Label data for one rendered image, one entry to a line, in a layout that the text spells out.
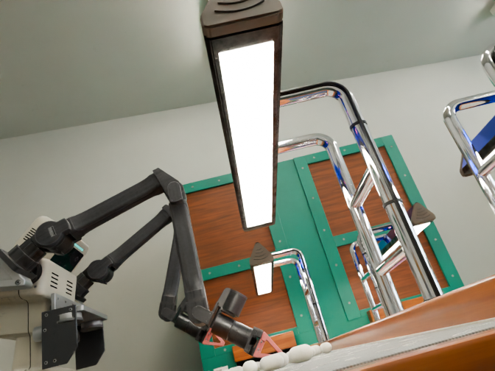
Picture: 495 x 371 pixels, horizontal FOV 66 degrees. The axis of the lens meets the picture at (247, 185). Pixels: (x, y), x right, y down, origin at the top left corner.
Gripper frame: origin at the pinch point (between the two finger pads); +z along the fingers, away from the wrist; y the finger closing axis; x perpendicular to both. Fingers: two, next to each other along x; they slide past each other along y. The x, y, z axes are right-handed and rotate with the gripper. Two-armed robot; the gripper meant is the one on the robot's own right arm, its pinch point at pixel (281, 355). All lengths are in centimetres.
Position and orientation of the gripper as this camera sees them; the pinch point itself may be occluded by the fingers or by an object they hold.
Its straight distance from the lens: 111.5
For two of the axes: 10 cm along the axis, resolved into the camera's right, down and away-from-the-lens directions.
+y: 0.4, 4.3, 9.0
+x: -4.2, 8.3, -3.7
